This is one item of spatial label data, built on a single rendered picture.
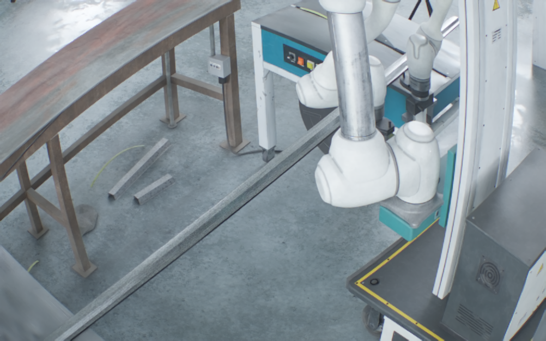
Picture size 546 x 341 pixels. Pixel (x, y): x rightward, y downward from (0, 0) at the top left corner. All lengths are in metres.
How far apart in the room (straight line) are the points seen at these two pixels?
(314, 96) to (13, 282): 1.14
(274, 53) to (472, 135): 1.39
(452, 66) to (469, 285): 1.14
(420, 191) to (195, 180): 1.61
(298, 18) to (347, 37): 1.36
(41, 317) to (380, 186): 1.08
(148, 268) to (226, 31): 1.57
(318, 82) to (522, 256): 0.91
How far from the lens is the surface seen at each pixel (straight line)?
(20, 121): 2.94
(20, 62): 5.23
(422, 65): 2.68
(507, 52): 2.32
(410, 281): 2.77
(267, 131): 3.67
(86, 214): 3.62
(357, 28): 2.08
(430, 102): 2.84
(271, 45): 3.39
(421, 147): 2.26
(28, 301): 2.25
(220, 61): 3.60
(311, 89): 2.43
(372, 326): 2.91
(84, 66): 3.16
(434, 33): 2.78
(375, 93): 2.50
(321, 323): 3.06
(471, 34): 2.06
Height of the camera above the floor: 2.31
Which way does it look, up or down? 38 degrees down
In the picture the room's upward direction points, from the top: 4 degrees counter-clockwise
